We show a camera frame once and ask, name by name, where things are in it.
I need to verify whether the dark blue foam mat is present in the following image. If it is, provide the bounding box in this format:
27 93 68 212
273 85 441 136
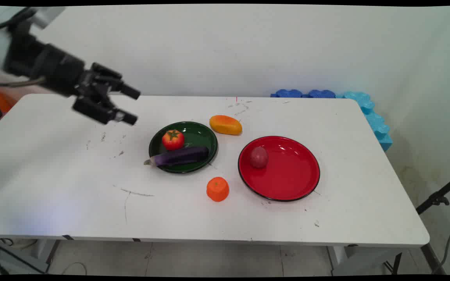
303 89 336 98
271 89 304 98

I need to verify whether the red plate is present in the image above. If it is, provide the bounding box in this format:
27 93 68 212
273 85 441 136
237 135 321 202

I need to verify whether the orange toy tangerine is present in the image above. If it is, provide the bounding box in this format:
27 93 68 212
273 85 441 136
206 176 230 203

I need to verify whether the red toy tomato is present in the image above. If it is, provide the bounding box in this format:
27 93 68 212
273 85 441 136
162 129 185 151

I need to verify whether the white table leg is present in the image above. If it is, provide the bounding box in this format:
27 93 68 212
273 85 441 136
326 245 405 276

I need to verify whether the black tripod stand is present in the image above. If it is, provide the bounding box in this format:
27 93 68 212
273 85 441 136
416 172 450 274

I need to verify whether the dark red toy onion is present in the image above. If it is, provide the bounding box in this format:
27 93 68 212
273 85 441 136
250 146 269 169

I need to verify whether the dark green plate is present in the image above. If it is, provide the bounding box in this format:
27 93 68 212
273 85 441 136
148 121 218 174

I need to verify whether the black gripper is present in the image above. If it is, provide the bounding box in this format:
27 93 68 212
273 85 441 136
4 33 141 126

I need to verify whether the purple toy eggplant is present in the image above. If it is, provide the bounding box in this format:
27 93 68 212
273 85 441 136
144 146 210 167

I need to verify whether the orange object behind table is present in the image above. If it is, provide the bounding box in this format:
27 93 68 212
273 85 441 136
0 91 17 114

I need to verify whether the light blue foam mat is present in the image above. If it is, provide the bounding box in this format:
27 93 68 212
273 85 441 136
336 91 393 152

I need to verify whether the orange yellow toy mango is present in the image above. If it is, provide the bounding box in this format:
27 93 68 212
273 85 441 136
209 115 243 136

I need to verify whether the black camera cable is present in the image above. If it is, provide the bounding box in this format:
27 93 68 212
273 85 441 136
0 7 37 34

